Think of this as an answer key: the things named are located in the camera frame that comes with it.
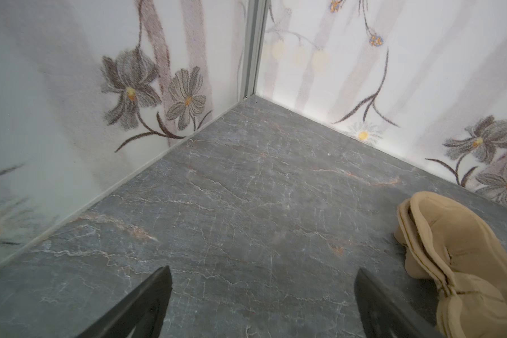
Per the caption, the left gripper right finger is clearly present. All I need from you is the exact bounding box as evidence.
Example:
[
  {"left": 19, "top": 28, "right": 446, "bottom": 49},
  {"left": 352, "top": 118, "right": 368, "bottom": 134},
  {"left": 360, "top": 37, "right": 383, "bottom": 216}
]
[{"left": 354, "top": 268, "right": 442, "bottom": 338}]

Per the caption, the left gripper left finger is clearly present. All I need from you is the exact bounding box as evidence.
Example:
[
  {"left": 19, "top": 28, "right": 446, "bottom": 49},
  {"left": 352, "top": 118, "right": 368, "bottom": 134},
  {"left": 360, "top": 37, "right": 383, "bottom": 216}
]
[{"left": 77, "top": 266, "right": 173, "bottom": 338}]

